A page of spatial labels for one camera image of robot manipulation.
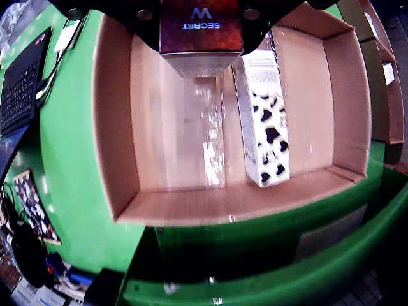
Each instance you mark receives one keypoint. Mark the green metal frame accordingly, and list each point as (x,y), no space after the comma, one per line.
(255,264)

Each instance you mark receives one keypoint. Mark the blue cylinder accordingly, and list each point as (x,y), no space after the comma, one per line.
(81,275)

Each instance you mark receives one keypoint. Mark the black rounded object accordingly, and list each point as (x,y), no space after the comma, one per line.
(28,255)

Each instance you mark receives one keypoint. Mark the cow print flat pack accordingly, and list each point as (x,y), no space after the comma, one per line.
(35,207)

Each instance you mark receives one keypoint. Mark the cow print carton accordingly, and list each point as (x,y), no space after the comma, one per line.
(271,137)

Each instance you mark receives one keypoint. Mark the plain white carton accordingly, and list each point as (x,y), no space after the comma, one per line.
(388,74)

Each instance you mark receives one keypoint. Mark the grey flat sheet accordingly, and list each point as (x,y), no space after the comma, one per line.
(331,232)

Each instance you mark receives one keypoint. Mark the large cardboard tray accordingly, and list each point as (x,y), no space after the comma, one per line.
(178,127)

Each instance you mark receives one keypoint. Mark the clear plastic bag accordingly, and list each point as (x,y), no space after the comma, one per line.
(16,22)

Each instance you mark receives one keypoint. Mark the black laptop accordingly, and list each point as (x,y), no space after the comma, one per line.
(22,89)

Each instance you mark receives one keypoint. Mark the red-brown Secret carton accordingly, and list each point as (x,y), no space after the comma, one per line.
(201,35)

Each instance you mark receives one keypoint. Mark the blue red small device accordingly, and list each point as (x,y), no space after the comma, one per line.
(54,264)

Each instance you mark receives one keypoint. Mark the white power adapter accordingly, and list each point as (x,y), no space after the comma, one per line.
(67,39)

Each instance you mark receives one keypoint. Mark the printed paper sheet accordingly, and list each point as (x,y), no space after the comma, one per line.
(28,296)

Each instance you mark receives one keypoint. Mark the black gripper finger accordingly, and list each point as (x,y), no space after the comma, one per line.
(264,16)
(127,12)

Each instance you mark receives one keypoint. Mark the black desk device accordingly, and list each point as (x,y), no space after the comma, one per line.
(102,287)

